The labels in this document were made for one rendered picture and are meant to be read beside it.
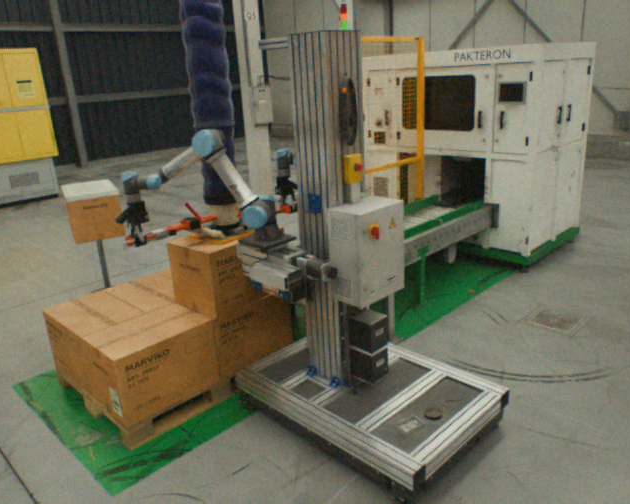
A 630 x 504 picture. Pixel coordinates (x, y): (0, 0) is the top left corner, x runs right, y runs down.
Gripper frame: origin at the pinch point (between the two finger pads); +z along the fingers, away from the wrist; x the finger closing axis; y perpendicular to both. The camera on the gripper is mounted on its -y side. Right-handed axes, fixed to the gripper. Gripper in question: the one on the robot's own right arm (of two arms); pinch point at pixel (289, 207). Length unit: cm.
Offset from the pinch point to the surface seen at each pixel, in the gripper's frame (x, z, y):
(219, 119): -16, -56, 34
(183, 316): -26, 54, 68
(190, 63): -25, -86, 42
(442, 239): 22, 59, -155
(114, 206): -194, 20, 10
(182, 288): -36, 41, 60
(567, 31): -129, -123, -902
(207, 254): -7, 14, 60
